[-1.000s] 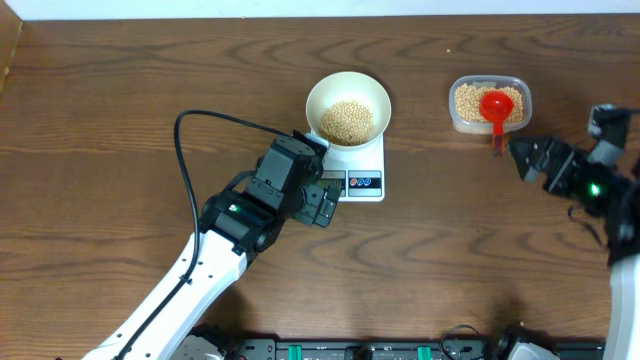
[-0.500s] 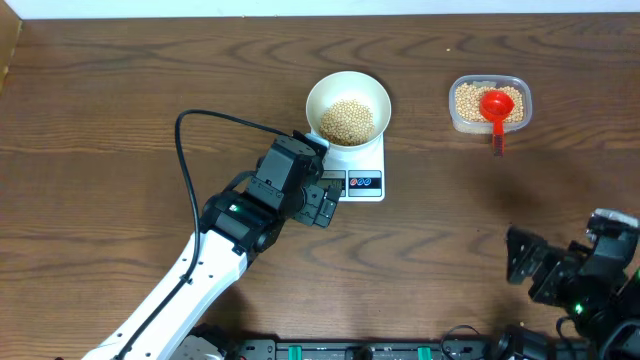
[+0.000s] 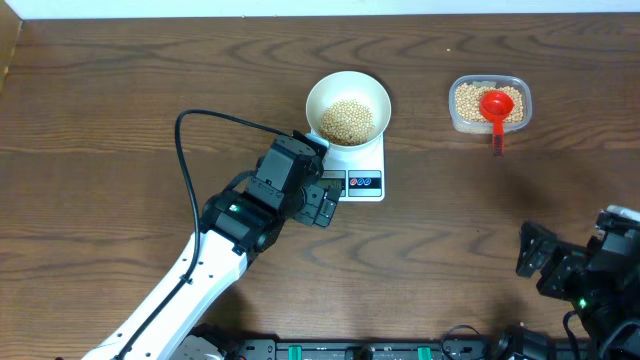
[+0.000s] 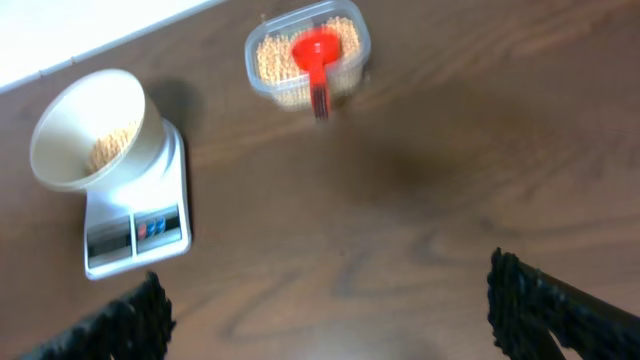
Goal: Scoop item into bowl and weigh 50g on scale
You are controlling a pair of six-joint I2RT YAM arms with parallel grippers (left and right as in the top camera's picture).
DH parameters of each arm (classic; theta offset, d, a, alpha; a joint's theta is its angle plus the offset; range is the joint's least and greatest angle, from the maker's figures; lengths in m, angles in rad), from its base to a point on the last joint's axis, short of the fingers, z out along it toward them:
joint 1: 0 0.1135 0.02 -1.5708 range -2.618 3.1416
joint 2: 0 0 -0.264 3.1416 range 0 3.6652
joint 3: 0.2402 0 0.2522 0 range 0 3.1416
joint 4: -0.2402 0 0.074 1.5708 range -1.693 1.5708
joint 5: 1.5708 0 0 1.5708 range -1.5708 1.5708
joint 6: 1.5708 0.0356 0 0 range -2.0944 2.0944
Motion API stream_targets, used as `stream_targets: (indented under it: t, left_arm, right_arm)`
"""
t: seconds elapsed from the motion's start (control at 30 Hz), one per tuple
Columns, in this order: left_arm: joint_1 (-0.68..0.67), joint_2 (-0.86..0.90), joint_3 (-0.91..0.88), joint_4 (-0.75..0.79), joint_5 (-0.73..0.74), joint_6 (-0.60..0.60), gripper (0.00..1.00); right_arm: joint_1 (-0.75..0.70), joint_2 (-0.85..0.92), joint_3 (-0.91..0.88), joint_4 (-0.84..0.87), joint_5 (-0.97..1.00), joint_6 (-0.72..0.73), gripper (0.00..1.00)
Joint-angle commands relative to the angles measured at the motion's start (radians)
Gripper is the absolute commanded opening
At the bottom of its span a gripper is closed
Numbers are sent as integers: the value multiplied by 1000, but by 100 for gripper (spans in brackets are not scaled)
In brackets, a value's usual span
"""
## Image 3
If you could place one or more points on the soybeans in bowl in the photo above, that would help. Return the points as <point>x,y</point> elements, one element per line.
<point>347,123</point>

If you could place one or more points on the soybeans in container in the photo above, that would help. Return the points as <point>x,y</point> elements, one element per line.
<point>467,102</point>

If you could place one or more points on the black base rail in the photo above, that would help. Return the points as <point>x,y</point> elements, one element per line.
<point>209,342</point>

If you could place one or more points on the white digital kitchen scale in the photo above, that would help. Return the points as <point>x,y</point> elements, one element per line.
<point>359,172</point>

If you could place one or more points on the clear plastic container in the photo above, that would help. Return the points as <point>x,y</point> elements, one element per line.
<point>481,128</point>

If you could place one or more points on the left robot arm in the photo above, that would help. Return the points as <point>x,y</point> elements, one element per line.
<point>231,230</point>

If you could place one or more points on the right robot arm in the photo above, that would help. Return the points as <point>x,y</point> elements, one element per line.
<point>600,280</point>

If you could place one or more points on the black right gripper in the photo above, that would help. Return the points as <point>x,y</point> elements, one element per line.
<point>567,261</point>

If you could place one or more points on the red measuring scoop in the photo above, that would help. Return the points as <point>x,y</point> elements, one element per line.
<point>495,106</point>

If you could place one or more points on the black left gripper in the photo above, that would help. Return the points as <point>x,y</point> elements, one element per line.
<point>313,196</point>

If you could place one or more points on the beige bowl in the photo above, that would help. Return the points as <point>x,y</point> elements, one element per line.
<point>349,85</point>

